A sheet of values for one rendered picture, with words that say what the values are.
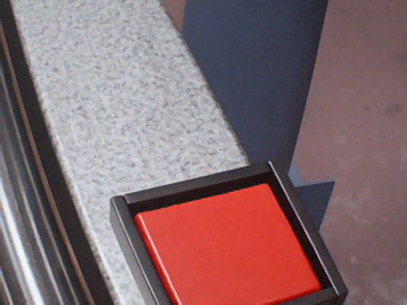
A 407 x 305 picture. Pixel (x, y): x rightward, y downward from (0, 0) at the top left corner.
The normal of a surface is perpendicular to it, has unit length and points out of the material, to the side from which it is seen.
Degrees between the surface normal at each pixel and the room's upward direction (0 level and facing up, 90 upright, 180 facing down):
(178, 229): 0
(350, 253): 0
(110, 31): 0
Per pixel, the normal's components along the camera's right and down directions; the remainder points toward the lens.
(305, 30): 0.60, 0.64
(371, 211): 0.11, -0.66
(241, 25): -0.29, 0.70
